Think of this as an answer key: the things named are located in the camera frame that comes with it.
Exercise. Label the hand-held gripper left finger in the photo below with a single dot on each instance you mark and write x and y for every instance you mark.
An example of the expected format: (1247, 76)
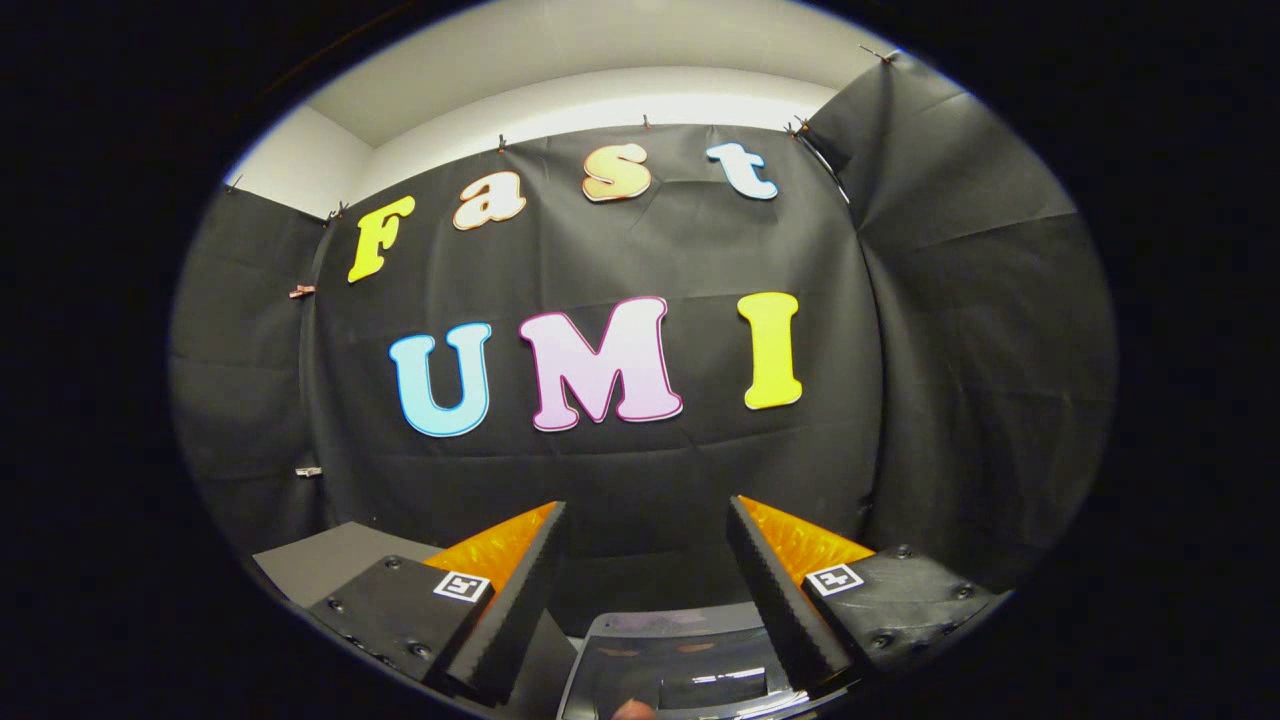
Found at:
(520, 600)

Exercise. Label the dark washing machine lid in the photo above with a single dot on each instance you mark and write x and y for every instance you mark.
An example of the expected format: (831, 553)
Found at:
(700, 680)

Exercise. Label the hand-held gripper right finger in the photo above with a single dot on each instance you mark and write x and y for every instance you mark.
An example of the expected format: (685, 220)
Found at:
(780, 600)

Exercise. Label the grey washing machine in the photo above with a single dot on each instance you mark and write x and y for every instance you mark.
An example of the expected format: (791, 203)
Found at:
(640, 620)

